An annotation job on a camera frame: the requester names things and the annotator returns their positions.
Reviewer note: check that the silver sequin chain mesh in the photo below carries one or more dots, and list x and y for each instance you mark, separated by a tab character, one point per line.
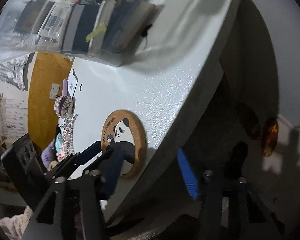
67	130

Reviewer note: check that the patterned fabric ball toy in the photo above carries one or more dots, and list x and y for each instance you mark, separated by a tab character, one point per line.
63	106

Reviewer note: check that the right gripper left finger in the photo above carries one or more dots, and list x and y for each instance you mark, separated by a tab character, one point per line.
54	218

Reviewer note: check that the white paper document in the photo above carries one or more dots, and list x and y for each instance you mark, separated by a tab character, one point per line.
72	83

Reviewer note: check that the purple plush toy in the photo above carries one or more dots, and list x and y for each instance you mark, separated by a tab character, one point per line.
48	155

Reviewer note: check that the cork panda coaster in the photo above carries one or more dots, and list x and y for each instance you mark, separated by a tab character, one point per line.
122	128

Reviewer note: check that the clear plastic storage bin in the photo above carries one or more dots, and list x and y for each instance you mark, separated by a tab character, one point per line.
94	30

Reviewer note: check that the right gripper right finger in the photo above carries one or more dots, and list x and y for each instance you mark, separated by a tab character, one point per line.
231	207

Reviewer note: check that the white wall socket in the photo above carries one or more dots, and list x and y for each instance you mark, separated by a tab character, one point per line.
54	91

